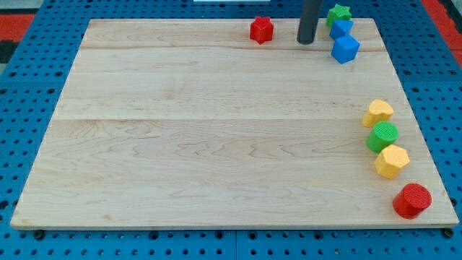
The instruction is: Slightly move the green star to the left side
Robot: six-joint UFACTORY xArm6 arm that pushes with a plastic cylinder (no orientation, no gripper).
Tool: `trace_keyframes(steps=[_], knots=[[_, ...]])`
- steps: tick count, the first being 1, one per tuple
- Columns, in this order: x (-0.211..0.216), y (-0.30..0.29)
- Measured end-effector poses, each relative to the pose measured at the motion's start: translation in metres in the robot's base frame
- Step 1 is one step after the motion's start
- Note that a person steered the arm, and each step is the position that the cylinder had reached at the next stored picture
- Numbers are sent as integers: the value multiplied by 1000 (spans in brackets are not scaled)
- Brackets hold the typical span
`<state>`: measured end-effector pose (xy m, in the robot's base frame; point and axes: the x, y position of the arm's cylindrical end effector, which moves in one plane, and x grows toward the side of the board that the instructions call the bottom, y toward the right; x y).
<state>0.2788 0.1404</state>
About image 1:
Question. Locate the blue block upper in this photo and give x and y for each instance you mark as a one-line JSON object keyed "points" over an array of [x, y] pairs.
{"points": [[341, 28]]}

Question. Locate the yellow heart block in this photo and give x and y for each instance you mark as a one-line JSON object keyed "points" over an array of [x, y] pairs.
{"points": [[377, 111]]}

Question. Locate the red star block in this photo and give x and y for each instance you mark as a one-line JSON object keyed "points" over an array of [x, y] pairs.
{"points": [[261, 30]]}

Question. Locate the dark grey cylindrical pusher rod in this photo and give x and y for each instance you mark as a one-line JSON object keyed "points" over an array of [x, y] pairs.
{"points": [[308, 21]]}

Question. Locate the red cylinder block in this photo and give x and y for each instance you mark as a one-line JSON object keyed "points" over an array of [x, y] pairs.
{"points": [[412, 200]]}

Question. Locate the wooden board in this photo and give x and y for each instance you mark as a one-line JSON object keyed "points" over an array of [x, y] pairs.
{"points": [[188, 124]]}

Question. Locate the yellow hexagon block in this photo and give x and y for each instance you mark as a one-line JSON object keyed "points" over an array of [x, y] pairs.
{"points": [[391, 161]]}

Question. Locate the green cylinder block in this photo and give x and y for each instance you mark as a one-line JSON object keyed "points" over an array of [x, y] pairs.
{"points": [[382, 135]]}

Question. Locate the green star block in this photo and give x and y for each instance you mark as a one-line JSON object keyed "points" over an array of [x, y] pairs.
{"points": [[338, 12]]}

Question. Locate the blue cube block lower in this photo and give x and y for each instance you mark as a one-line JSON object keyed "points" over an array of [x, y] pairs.
{"points": [[345, 49]]}

